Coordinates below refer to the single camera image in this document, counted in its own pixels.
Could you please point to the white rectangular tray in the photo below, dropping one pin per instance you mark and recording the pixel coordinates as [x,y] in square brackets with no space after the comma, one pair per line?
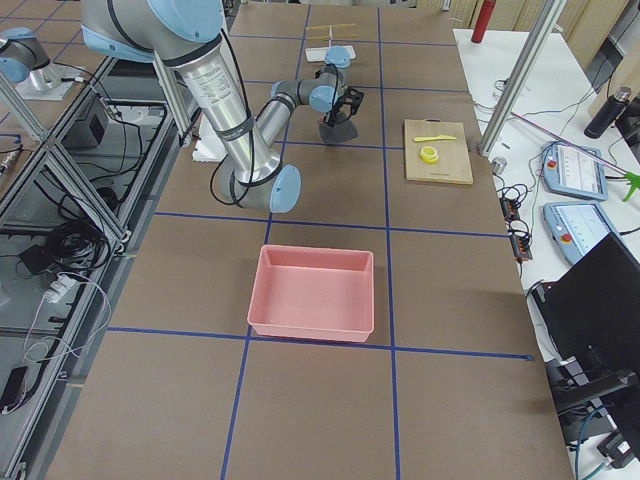
[333,54]

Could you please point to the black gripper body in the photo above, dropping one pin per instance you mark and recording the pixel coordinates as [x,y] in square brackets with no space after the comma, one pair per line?
[335,114]

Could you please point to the yellow lemon slices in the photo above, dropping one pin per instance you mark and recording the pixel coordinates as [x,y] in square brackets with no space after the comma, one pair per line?
[429,155]

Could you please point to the yellow plastic knife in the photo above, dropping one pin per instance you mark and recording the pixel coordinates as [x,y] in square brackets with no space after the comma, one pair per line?
[420,139]

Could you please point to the black monitor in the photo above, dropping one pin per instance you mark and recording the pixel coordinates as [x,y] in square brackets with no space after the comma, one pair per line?
[592,311]

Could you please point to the white power adapter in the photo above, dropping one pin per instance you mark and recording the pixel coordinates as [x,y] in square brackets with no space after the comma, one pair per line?
[59,288]

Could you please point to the black orange connector strip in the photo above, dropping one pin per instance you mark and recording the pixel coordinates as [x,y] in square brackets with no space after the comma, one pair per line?
[517,229]

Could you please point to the black electronics box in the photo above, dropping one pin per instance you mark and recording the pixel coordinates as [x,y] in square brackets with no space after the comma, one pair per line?
[88,130]

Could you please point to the upper teach pendant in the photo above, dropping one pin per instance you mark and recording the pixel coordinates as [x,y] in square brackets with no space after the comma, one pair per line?
[570,171]

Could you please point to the black bottle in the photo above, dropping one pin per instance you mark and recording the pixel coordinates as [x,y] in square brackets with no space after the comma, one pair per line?
[613,107]

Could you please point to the lower teach pendant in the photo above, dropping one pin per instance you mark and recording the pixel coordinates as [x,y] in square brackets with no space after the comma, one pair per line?
[576,227]

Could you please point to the pink plastic bin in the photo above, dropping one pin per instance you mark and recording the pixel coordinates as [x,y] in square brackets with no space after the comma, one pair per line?
[313,293]

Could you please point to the bamboo cutting board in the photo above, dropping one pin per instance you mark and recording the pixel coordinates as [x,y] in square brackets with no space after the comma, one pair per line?
[454,165]

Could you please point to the red bottle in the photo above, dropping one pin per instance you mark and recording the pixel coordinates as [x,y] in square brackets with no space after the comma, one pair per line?
[484,17]

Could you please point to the aluminium frame post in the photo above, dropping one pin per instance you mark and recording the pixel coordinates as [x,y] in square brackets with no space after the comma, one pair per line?
[527,58]

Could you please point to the green spray nozzle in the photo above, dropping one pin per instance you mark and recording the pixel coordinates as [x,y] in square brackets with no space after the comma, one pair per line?
[633,182]

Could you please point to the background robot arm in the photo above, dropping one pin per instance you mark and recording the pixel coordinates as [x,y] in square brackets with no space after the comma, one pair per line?
[26,64]

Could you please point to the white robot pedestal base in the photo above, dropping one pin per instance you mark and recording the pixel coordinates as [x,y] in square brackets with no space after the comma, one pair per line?
[209,148]

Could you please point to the grey microfibre cloth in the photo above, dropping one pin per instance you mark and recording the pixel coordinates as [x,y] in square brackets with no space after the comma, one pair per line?
[339,133]

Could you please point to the teach pendant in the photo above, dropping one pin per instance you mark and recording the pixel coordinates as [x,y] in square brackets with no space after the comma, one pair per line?
[570,171]
[576,227]

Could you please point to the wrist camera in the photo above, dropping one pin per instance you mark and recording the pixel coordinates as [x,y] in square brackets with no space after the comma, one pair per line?
[353,98]

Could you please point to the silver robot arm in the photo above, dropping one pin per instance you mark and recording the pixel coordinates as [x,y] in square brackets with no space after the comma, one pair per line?
[187,37]

